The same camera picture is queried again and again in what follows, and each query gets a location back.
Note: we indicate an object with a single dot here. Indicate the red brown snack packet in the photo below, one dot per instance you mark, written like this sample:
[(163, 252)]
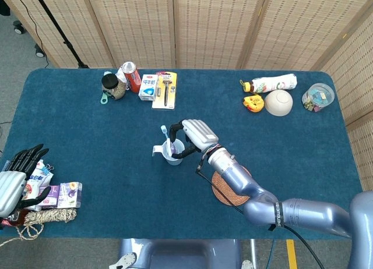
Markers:
[(16, 219)]

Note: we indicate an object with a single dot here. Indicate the black background object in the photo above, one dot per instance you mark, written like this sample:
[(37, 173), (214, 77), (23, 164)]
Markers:
[(4, 7)]

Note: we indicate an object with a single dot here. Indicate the beige upturned bowl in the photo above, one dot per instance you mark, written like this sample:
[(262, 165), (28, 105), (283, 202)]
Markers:
[(278, 103)]

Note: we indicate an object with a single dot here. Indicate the black caster wheel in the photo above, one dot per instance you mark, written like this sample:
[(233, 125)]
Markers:
[(19, 27), (40, 51)]

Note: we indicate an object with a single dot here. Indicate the purple white toothpaste tube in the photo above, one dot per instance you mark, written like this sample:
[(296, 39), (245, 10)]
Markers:
[(174, 149)]

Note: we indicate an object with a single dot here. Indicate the round woven rattan coaster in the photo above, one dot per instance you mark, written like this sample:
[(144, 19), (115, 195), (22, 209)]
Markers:
[(221, 190)]

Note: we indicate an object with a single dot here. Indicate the white blue milk carton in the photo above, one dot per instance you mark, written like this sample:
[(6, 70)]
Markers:
[(148, 88)]

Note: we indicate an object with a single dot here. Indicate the white printed snack bag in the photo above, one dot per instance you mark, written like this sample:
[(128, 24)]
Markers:
[(40, 178)]

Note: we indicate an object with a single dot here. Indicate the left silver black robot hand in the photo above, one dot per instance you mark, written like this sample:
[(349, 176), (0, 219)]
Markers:
[(11, 190)]

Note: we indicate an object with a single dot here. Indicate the crumpled white wrapper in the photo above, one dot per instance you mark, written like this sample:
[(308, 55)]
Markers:
[(120, 75)]

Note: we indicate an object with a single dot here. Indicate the black tripod stand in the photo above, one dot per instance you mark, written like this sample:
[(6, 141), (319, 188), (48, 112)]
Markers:
[(55, 27)]

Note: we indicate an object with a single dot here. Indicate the drink bottle with yellow cap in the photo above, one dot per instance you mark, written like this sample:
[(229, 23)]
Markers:
[(274, 82)]

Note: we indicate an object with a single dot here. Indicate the glass jar with black lid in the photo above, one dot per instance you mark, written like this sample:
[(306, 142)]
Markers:
[(115, 90)]

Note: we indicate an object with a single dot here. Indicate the yellow tape measure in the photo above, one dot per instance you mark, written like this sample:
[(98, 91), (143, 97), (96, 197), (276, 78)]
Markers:
[(253, 103)]

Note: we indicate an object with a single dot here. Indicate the light blue toothbrush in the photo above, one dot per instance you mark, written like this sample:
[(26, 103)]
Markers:
[(166, 138)]

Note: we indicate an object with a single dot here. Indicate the green bottle opener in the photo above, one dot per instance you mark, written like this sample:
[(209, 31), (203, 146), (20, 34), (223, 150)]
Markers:
[(103, 100)]

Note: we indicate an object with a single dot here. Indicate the red drink can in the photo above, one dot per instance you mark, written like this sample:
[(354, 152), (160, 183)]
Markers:
[(133, 78)]

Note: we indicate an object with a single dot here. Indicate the clear tub of clips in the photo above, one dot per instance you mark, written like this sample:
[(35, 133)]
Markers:
[(317, 97)]

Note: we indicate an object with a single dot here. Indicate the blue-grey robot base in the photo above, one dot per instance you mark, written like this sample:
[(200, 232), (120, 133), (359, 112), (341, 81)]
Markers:
[(180, 254)]

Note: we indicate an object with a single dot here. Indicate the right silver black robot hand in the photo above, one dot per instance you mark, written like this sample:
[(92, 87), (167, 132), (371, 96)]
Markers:
[(201, 135)]

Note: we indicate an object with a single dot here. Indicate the small purple box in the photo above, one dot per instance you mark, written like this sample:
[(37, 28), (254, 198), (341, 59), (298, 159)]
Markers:
[(54, 196)]

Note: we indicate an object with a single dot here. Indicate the blue binder clip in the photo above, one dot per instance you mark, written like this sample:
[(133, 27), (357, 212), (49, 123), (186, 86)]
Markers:
[(45, 170)]

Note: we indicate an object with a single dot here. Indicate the blue carpet table mat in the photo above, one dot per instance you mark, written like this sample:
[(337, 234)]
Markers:
[(116, 129)]

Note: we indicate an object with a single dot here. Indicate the bamboo folding screen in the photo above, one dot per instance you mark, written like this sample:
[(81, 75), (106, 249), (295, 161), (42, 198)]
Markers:
[(355, 77), (204, 27)]

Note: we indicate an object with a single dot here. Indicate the purple white drink carton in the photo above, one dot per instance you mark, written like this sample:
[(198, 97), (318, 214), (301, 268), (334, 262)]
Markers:
[(70, 194)]

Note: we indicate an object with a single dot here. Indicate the razor in yellow package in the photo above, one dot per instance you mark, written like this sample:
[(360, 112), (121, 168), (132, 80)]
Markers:
[(172, 100)]

